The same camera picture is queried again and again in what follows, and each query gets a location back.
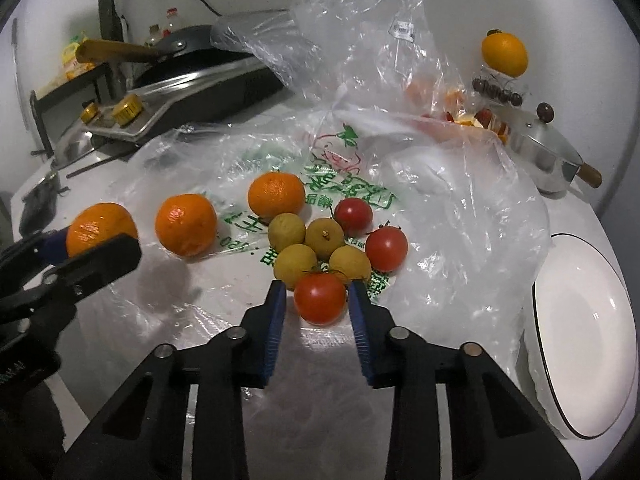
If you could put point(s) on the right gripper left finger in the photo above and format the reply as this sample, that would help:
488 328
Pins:
244 356

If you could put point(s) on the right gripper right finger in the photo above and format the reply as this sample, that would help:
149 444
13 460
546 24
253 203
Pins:
393 357

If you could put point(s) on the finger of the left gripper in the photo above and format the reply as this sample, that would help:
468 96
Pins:
76 278
31 255

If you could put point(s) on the orange mandarin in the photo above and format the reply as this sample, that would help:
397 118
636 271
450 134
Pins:
276 193
97 224
186 224

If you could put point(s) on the red tomato front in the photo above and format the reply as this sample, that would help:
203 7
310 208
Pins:
320 298

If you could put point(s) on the red tomato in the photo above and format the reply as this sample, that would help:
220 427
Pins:
320 298
387 247
353 215

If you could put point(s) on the yellow longan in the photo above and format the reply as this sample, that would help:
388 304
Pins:
350 263
324 236
293 263
286 230

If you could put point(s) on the dark chopstick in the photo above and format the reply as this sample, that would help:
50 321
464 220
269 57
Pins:
100 163

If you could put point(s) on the red tomato right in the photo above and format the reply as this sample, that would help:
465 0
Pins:
387 247

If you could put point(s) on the printed flat plastic bag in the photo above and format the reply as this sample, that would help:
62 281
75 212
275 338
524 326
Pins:
477 229

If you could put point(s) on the red tomato back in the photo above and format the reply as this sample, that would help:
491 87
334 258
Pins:
353 215

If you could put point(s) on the white plate black rim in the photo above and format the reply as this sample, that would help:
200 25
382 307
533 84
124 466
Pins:
580 339

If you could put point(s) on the steel induction cooker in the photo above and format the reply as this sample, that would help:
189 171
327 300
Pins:
203 96

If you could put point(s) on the steel saucepan with lid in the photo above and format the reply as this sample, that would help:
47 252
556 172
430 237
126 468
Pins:
543 152

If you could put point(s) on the clear bottle brown cap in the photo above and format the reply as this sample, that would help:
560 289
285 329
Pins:
155 35

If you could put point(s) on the red capped sauce bottle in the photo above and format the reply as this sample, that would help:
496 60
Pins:
172 22

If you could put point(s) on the dark grapes on stand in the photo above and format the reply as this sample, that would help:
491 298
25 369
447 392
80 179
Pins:
490 89

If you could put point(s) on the large orange on stand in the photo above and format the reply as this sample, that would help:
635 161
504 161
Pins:
504 53

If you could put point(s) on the crumpled clear plastic bag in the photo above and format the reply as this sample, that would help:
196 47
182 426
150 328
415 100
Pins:
371 53

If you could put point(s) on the black wire rack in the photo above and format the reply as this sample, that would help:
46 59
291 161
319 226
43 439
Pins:
40 106

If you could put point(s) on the black wok wooden handle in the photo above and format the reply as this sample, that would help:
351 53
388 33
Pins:
185 51

